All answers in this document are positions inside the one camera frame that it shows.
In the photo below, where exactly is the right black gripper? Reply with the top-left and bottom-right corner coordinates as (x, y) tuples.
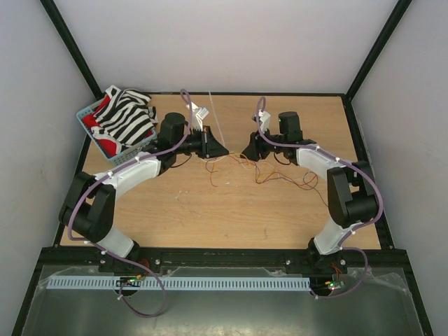
(239, 125), (286, 162)

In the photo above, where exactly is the red cloth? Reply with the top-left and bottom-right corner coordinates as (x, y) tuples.
(80, 96), (122, 158)

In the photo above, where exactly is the light blue slotted cable duct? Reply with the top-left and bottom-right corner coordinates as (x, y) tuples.
(46, 276), (310, 292)

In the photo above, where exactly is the white zip tie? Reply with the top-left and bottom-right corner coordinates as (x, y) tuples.
(208, 90), (226, 147)

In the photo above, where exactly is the green circuit board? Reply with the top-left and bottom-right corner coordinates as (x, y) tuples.
(325, 280), (345, 291)
(115, 276), (145, 288)

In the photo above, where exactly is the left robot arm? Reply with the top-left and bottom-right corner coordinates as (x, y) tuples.
(59, 112), (229, 272)

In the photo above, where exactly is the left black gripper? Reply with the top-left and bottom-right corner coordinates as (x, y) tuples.
(174, 125), (229, 159)

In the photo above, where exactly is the blue plastic basket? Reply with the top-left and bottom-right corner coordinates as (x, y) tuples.
(76, 101), (157, 166)

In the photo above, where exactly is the left green circuit board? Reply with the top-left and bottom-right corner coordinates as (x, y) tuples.
(115, 276), (145, 288)

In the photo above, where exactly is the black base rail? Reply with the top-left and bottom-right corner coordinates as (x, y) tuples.
(97, 248), (349, 274)

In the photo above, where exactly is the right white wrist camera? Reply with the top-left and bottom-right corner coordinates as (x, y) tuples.
(252, 109), (271, 134)

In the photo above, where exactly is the dark purple wire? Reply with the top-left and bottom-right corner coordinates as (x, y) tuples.
(206, 153), (333, 211)

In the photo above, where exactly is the white wire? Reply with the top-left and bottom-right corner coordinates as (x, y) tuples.
(206, 153), (316, 186)

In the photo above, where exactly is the zebra striped cloth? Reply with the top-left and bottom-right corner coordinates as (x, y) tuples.
(96, 85), (158, 146)

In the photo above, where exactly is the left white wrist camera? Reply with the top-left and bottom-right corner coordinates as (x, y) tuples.
(185, 103), (209, 134)

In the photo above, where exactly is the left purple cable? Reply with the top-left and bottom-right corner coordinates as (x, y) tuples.
(68, 88), (193, 318)

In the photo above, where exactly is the black aluminium frame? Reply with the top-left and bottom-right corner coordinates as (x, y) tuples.
(6, 0), (435, 336)

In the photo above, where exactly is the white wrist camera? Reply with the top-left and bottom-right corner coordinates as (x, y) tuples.
(185, 103), (209, 134)
(252, 109), (271, 134)

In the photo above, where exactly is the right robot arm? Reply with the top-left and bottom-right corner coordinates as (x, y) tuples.
(242, 109), (384, 272)

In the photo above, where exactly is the right green circuit board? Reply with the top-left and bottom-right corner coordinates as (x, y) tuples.
(325, 280), (345, 291)

